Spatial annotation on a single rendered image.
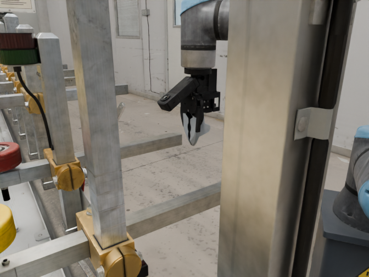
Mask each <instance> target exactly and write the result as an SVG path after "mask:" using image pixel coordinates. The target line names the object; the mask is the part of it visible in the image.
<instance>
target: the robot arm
mask: <svg viewBox="0 0 369 277"><path fill-rule="evenodd" d="M229 10H230V0H182V2H181V13H180V17H181V67H184V73H185V74H190V75H191V76H186V77H185V78H183V79H182V80H181V81H180V82H179V83H178V84H177V85H176V86H174V87H173V88H172V89H171V90H170V91H169V92H168V93H167V94H165V95H164V96H163V97H162V98H161V99H160V100H158V101H157V103H158V105H159V107H160V108H161V109H162V110H165V111H168V112H170V111H172V110H173V109H174V108H175V107H176V106H177V105H178V104H179V103H181V107H180V115H181V120H182V125H183V127H184V131H185V133H186V136H187V139H188V141H189V143H190V144H191V145H192V146H195V144H196V143H197V141H198V139H199V137H200V136H202V135H204V134H206V133H207V132H209V131H210V125H209V124H206V123H205V117H204V113H210V112H216V111H219V110H220V92H219V91H217V90H216V85H217V69H212V68H213V67H215V63H216V41H219V40H220V41H228V22H229ZM215 98H219V103H218V107H216V103H215ZM333 211H334V213H335V215H336V216H337V217H338V218H339V219H340V220H341V221H343V222H344V223H346V224H348V225H349V226H351V227H353V228H356V229H358V230H361V231H363V232H367V233H369V125H363V126H360V127H358V128H357V131H356V134H355V136H354V143H353V148H352V151H351V156H350V162H349V167H348V172H347V176H346V181H345V186H344V187H343V189H342V190H341V192H340V193H339V194H338V196H337V197H336V198H335V200H334V204H333Z"/></svg>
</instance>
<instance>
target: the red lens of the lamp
mask: <svg viewBox="0 0 369 277"><path fill-rule="evenodd" d="M35 47H37V44H36V37H35V34H0V48H35Z"/></svg>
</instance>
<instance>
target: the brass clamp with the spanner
mask: <svg viewBox="0 0 369 277"><path fill-rule="evenodd" d="M43 154H44V158H45V159H47V160H48V162H49V166H50V170H51V178H52V180H53V183H54V184H55V186H56V188H57V189H58V190H60V189H62V190H64V191H72V190H76V189H78V188H79V187H80V186H81V185H82V184H83V182H84V179H85V175H84V173H83V171H82V170H81V164H80V161H79V160H78V159H77V158H76V156H75V161H73V162H68V163H64V164H59V165H57V164H56V162H55V161H54V159H53V153H52V150H51V148H46V149H43Z"/></svg>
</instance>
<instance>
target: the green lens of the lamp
mask: <svg viewBox="0 0 369 277"><path fill-rule="evenodd" d="M39 62H40V61H39V57H38V50H37V49H31V50H14V51H4V50H0V64H32V63H39Z"/></svg>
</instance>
